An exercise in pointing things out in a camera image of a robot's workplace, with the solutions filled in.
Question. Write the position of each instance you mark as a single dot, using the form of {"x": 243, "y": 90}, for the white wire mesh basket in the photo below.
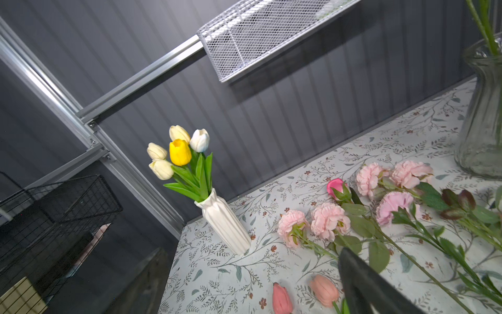
{"x": 249, "y": 33}

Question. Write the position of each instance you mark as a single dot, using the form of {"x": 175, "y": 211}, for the pink carnation branch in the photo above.
{"x": 400, "y": 192}

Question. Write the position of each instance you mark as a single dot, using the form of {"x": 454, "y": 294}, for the tulip bouquet in vase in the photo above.
{"x": 184, "y": 166}

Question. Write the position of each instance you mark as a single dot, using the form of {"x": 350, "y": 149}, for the black wire wall basket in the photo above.
{"x": 47, "y": 232}

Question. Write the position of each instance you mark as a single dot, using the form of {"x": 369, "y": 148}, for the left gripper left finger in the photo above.
{"x": 140, "y": 291}

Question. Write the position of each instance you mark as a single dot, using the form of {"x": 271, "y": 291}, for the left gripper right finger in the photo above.
{"x": 366, "y": 291}

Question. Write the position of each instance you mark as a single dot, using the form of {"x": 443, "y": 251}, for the green leafy rose stem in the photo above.
{"x": 356, "y": 217}

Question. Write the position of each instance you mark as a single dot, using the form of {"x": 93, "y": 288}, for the rose bouquet in glass vase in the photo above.
{"x": 480, "y": 14}

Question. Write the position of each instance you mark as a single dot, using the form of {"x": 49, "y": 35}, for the white ribbed ceramic vase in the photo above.
{"x": 225, "y": 223}

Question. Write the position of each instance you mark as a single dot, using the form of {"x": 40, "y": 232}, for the light pink tulip stem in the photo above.
{"x": 327, "y": 294}

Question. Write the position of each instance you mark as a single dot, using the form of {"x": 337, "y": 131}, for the clear glass vase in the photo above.
{"x": 478, "y": 150}

